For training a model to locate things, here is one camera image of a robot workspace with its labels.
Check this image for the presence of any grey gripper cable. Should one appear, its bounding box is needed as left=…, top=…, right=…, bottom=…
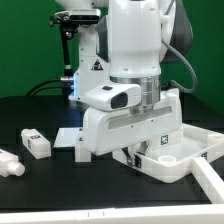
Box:
left=161, top=0, right=198, bottom=94

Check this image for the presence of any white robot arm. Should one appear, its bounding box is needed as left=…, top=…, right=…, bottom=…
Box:
left=56, top=0, right=192, bottom=165

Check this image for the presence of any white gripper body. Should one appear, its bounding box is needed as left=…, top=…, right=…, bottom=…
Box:
left=83, top=88, right=182, bottom=155

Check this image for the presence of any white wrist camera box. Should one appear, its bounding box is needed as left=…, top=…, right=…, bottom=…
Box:
left=85, top=83, right=141, bottom=111

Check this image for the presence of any white desk top tray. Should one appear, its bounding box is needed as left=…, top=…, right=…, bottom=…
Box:
left=112, top=124, right=224, bottom=183

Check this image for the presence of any white frame rail front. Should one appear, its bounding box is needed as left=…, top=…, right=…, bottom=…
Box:
left=0, top=204, right=224, bottom=224

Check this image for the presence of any black cable at base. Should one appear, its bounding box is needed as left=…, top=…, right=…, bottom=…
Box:
left=25, top=78, right=75, bottom=97

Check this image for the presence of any white marker plate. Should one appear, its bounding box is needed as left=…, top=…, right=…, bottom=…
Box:
left=54, top=127, right=82, bottom=148

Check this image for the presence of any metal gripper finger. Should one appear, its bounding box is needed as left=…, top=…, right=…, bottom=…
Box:
left=137, top=141, right=149, bottom=155
left=122, top=147, right=134, bottom=167

